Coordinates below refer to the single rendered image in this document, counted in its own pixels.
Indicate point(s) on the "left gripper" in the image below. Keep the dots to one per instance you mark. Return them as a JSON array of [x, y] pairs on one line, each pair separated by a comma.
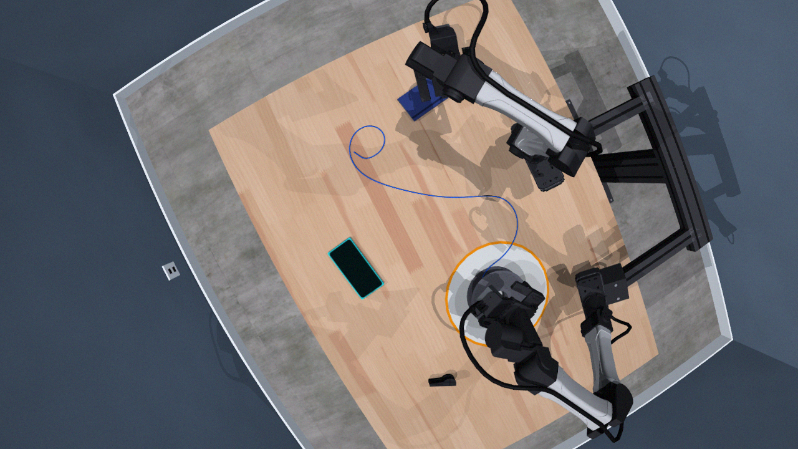
[[519, 312]]

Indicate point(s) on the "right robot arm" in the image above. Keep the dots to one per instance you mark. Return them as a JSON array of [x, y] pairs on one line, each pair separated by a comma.
[[540, 136]]

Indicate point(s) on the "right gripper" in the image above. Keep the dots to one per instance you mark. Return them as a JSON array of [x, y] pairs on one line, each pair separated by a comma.
[[422, 84]]

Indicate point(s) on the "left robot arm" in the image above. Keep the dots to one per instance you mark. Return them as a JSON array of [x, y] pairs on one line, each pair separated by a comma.
[[534, 366]]

